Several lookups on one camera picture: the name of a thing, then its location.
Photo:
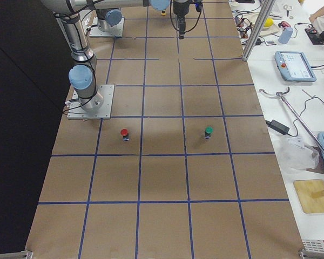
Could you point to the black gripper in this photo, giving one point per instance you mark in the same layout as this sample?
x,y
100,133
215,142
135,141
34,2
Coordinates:
x,y
180,8

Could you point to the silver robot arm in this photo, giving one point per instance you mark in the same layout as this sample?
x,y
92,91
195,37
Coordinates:
x,y
82,76
108,18

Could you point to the green push button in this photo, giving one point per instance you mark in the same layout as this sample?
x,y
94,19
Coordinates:
x,y
208,132

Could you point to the red push button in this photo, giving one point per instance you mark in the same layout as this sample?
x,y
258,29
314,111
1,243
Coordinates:
x,y
125,134

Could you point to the white plate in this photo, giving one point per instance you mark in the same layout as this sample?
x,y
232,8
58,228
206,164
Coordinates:
x,y
252,18

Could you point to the yellow ball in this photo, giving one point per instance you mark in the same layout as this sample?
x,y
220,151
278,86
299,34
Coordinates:
x,y
268,23

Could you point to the light blue cup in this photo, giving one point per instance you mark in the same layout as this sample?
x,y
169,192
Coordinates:
x,y
285,35

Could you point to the metal grabber stick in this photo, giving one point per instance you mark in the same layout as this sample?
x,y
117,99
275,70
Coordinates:
x,y
281,95

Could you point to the black power adapter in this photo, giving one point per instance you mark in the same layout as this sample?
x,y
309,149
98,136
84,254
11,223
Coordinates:
x,y
277,126

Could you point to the clear plastic bag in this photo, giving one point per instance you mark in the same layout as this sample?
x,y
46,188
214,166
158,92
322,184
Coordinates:
x,y
295,157

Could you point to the wooden cutting board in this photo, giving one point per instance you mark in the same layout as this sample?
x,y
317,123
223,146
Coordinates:
x,y
311,195

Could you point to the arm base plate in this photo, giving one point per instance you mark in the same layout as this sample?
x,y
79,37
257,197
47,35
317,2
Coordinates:
x,y
114,32
98,107

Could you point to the aluminium frame post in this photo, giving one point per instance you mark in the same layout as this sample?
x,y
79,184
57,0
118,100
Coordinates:
x,y
259,23

